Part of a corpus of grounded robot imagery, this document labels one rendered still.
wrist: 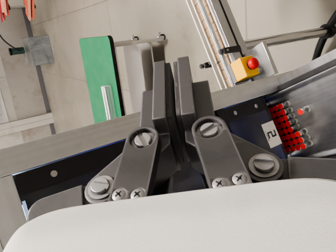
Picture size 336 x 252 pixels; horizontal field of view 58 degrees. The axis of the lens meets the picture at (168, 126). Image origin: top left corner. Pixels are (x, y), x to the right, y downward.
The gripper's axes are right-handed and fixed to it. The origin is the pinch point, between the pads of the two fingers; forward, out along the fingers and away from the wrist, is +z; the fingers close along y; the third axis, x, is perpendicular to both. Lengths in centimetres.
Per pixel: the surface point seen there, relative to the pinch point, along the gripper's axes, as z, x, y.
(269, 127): 63, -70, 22
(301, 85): 74, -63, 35
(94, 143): 40, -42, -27
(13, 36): 721, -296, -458
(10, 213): 23, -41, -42
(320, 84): 69, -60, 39
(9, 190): 26, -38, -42
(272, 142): 58, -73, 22
